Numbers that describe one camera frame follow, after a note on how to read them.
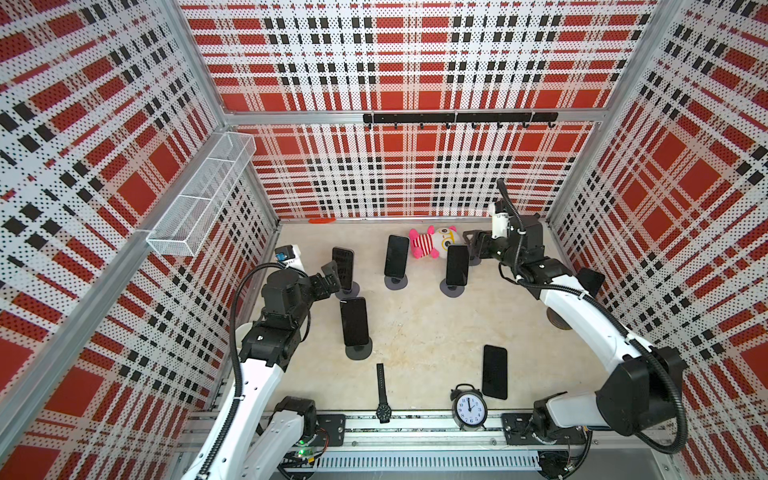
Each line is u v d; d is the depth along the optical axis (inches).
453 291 39.9
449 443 28.9
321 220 49.9
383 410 30.2
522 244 23.4
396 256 37.7
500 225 27.6
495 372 32.8
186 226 36.3
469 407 29.5
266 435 22.2
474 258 29.5
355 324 30.9
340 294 38.9
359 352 34.5
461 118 35.3
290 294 20.8
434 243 41.9
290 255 24.0
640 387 16.0
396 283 40.0
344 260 35.8
